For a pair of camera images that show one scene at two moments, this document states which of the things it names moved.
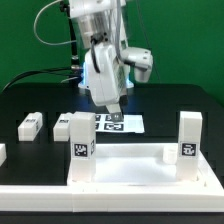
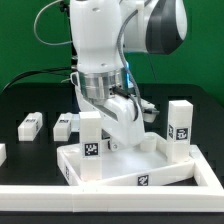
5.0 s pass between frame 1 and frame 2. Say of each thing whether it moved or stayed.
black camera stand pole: stayed
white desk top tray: moved
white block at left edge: stayed
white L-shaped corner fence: stayed
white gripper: moved
